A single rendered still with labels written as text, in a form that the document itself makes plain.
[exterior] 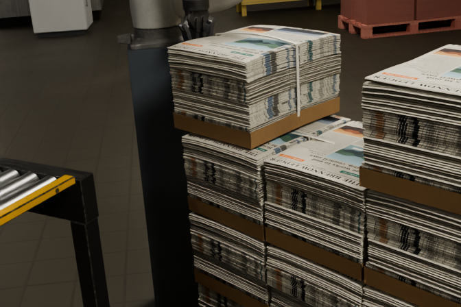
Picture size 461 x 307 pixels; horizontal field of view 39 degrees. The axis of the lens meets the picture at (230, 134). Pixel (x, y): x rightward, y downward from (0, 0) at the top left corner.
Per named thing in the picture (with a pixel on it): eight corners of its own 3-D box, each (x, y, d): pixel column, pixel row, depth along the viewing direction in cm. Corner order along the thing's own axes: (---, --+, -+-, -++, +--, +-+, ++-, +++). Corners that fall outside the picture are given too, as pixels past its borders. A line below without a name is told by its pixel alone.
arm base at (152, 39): (119, 40, 217) (116, 23, 215) (185, 35, 219) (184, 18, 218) (116, 51, 200) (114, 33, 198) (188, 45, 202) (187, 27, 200)
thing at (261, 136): (215, 112, 190) (213, 97, 188) (292, 130, 170) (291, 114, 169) (173, 127, 179) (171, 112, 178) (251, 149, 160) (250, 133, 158)
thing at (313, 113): (264, 95, 204) (263, 82, 203) (339, 111, 185) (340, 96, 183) (228, 107, 193) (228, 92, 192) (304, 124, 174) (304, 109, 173)
